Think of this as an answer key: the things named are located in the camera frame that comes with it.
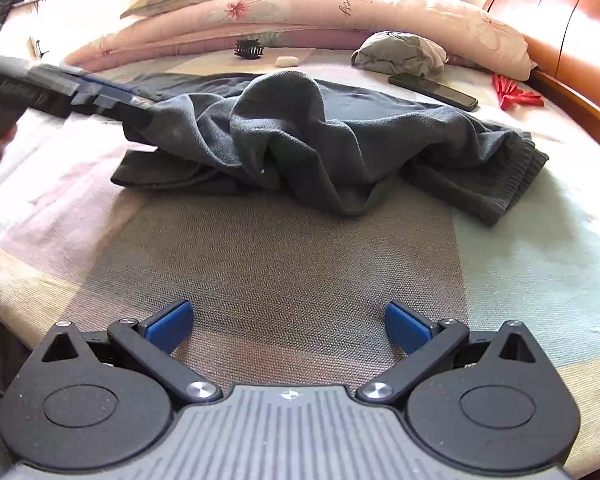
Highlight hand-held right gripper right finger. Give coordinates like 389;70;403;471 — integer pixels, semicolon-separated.
356;301;550;403

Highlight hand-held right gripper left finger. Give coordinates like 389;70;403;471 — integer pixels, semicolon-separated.
29;299;223;403

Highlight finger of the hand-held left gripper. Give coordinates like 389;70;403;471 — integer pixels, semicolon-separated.
77;82;156;126

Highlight dark grey pants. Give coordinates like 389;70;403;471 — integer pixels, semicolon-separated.
111;71;550;227

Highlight black hair claw clip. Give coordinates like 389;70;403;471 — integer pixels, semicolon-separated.
234;38;265;61

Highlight black smartphone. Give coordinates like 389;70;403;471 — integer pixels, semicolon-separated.
388;72;479;112

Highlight red folding fan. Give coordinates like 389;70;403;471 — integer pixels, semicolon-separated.
491;73;545;110

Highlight crumpled grey cloth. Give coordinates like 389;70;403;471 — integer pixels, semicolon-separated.
351;31;448;81

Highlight pink floral folded quilt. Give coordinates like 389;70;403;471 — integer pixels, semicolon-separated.
62;0;538;81

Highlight wooden bed headboard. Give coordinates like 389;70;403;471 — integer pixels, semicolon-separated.
482;0;600;166

